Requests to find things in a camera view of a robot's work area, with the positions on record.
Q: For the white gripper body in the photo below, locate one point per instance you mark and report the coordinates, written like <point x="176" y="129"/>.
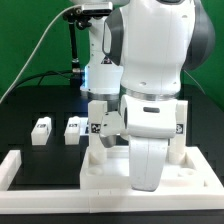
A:
<point x="149" y="126"/>

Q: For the white desk top tray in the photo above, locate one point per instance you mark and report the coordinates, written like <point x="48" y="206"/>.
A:
<point x="121" y="171"/>

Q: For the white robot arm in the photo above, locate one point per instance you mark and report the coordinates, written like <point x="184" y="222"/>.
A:
<point x="154" y="41"/>

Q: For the fiducial marker sheet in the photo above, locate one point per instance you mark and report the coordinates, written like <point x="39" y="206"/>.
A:
<point x="84" y="126"/>

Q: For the white U-shaped frame fence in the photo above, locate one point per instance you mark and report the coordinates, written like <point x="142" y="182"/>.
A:
<point x="208" y="197"/>

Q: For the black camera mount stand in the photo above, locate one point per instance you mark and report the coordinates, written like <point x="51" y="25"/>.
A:
<point x="76" y="21"/>

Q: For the grey camera on stand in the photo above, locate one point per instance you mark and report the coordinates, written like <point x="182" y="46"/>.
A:
<point x="97" y="9"/>

